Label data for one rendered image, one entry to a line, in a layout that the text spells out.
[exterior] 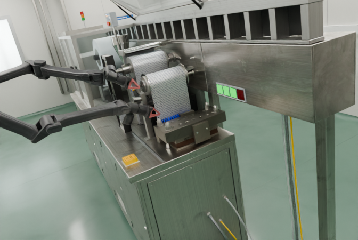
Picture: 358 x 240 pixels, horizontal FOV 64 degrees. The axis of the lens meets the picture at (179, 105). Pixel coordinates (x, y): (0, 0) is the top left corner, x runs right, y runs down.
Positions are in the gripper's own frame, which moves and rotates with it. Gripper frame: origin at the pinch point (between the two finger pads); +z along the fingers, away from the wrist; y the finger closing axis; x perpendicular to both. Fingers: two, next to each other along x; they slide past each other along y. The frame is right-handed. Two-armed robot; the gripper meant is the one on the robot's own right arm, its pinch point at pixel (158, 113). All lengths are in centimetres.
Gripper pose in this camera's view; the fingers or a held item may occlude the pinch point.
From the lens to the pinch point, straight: 171.9
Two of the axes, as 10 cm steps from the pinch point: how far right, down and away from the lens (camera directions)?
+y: 4.5, 2.1, -8.7
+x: 2.8, -9.6, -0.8
